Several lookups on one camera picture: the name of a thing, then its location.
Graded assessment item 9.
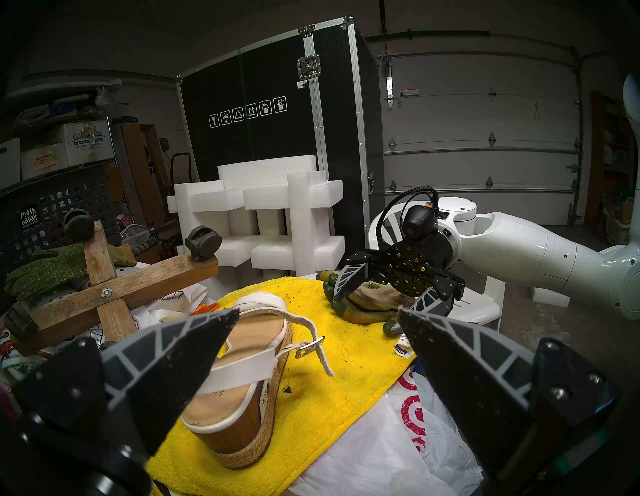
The small Gildan cardboard box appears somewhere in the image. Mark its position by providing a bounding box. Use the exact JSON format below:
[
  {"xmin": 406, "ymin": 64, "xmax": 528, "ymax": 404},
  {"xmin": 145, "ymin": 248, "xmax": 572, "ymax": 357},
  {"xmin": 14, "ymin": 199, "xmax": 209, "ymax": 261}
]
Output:
[{"xmin": 59, "ymin": 119, "xmax": 115, "ymax": 168}]

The white storage bin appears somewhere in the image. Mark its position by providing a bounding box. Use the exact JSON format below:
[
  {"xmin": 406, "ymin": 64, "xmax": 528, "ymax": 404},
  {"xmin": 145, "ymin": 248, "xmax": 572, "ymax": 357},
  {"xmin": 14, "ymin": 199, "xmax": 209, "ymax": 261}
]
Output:
[{"xmin": 0, "ymin": 137, "xmax": 22, "ymax": 190}]

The white plastic chair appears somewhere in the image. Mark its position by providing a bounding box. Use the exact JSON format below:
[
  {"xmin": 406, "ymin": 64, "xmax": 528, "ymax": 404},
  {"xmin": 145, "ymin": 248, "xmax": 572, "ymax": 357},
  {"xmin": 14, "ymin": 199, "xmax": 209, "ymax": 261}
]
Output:
[{"xmin": 367, "ymin": 200, "xmax": 506, "ymax": 331}]

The red hand truck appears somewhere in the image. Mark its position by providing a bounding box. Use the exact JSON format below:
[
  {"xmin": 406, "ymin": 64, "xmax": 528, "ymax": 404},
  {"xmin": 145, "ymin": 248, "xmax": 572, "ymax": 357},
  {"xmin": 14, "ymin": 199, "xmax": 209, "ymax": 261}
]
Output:
[{"xmin": 169, "ymin": 152, "xmax": 195, "ymax": 188}]

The yellow towel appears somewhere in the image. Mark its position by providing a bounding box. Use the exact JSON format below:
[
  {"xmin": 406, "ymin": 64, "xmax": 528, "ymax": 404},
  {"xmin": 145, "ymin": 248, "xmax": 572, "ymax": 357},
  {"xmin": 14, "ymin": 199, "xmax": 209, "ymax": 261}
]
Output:
[{"xmin": 146, "ymin": 276, "xmax": 417, "ymax": 496}]

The white strap wedge sandal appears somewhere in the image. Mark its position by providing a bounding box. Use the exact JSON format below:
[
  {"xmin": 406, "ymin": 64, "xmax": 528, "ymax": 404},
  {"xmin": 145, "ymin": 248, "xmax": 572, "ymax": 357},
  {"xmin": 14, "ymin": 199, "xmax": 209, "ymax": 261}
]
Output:
[{"xmin": 180, "ymin": 291, "xmax": 335, "ymax": 470}]

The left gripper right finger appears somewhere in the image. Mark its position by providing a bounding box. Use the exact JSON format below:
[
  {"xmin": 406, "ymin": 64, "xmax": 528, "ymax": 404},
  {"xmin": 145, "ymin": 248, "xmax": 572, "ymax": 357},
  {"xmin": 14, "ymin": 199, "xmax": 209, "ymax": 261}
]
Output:
[{"xmin": 397, "ymin": 308, "xmax": 622, "ymax": 483}]

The white box orange label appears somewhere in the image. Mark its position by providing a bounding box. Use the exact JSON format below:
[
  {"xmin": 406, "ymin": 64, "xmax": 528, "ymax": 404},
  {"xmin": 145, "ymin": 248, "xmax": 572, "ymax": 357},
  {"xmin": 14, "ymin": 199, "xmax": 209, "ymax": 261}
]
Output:
[{"xmin": 20, "ymin": 142, "xmax": 68, "ymax": 181}]

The black mesh basket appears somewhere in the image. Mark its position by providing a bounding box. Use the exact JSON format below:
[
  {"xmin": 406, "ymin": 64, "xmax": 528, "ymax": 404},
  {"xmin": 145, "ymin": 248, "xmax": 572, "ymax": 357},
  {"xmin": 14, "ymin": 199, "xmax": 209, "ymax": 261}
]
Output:
[{"xmin": 0, "ymin": 160, "xmax": 126, "ymax": 281}]

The brown wooden cabinet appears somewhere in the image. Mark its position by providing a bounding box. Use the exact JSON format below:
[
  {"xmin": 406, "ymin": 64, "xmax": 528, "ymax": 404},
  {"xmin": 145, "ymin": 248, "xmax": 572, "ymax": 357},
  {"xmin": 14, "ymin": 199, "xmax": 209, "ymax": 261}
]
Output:
[{"xmin": 120, "ymin": 123, "xmax": 173, "ymax": 228}]

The chrome wire shelf rack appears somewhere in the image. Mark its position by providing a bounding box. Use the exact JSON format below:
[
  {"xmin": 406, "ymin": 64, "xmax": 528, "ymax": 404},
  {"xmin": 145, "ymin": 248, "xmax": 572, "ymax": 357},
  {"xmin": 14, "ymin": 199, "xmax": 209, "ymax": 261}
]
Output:
[{"xmin": 0, "ymin": 77, "xmax": 126, "ymax": 193}]

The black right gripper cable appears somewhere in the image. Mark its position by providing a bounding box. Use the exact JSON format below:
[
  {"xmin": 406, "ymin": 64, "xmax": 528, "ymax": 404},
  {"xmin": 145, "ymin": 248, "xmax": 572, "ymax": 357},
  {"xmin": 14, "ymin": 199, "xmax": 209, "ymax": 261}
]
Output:
[{"xmin": 375, "ymin": 186, "xmax": 441, "ymax": 251}]

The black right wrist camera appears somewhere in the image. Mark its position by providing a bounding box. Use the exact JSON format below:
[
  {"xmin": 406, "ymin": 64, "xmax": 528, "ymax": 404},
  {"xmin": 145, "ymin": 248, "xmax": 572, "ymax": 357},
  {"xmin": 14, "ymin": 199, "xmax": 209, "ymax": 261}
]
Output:
[{"xmin": 401, "ymin": 204, "xmax": 438, "ymax": 242}]

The white red plastic bag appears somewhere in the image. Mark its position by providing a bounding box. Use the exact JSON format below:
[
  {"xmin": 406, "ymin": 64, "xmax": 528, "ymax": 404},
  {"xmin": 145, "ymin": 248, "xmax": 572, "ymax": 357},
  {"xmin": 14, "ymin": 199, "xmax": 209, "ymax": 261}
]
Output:
[{"xmin": 287, "ymin": 367, "xmax": 483, "ymax": 496}]

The white foam packing frame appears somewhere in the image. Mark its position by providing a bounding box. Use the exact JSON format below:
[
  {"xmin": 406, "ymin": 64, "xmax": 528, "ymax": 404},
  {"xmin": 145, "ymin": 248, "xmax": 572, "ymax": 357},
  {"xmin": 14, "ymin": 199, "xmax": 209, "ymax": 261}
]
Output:
[{"xmin": 166, "ymin": 155, "xmax": 347, "ymax": 301}]

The green knit glove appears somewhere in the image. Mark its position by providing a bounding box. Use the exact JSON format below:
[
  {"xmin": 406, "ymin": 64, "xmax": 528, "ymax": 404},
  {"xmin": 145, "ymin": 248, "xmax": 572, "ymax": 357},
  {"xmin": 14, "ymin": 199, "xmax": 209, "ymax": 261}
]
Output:
[{"xmin": 5, "ymin": 243, "xmax": 137, "ymax": 301}]

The beige green garden glove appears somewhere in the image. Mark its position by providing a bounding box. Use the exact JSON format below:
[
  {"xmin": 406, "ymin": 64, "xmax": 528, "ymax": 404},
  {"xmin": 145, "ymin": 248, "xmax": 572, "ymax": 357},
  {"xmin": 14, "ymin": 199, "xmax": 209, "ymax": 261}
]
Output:
[{"xmin": 316, "ymin": 270, "xmax": 416, "ymax": 336}]

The white laundry basket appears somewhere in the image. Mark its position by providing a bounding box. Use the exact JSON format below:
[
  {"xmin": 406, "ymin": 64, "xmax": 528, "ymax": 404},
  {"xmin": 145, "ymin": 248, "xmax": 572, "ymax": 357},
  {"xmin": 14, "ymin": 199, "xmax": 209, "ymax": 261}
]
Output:
[{"xmin": 604, "ymin": 207, "xmax": 632, "ymax": 246}]

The wooden cross caster dolly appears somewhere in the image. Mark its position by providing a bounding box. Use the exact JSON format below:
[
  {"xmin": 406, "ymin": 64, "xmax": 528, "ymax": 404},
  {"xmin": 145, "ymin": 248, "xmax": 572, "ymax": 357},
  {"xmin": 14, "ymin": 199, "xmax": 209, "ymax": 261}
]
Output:
[{"xmin": 2, "ymin": 209, "xmax": 223, "ymax": 356}]

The white printed plastic bag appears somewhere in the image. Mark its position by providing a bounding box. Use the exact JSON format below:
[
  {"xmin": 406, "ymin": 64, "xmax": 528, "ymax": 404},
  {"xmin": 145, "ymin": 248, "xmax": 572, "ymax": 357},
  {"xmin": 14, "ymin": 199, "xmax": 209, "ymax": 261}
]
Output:
[{"xmin": 115, "ymin": 282, "xmax": 221, "ymax": 331}]

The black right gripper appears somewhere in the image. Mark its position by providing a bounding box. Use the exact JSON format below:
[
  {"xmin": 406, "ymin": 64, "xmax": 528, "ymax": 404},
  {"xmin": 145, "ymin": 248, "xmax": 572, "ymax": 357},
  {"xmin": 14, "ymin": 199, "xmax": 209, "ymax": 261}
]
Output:
[{"xmin": 334, "ymin": 235, "xmax": 466, "ymax": 317}]

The dark wooden storage shelf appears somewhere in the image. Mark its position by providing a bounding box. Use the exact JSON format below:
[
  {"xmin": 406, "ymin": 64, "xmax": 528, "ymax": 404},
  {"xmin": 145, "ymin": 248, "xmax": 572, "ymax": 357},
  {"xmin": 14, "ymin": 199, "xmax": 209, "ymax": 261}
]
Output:
[{"xmin": 585, "ymin": 92, "xmax": 640, "ymax": 246}]

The black flight case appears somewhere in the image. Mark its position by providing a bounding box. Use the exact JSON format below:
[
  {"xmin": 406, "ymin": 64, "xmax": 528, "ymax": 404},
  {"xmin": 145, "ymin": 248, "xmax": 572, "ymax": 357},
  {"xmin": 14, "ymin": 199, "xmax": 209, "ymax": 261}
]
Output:
[{"xmin": 176, "ymin": 16, "xmax": 386, "ymax": 261}]

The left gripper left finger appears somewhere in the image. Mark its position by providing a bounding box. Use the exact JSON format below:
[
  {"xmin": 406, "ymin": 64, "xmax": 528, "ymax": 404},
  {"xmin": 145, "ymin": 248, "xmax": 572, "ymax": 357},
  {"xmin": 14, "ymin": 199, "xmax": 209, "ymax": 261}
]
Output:
[{"xmin": 14, "ymin": 308, "xmax": 240, "ymax": 457}]

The small white foam block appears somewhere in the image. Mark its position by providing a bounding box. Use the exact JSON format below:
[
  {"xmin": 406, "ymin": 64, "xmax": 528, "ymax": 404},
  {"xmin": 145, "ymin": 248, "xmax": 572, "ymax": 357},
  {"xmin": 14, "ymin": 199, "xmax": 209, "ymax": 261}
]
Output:
[{"xmin": 531, "ymin": 287, "xmax": 571, "ymax": 308}]

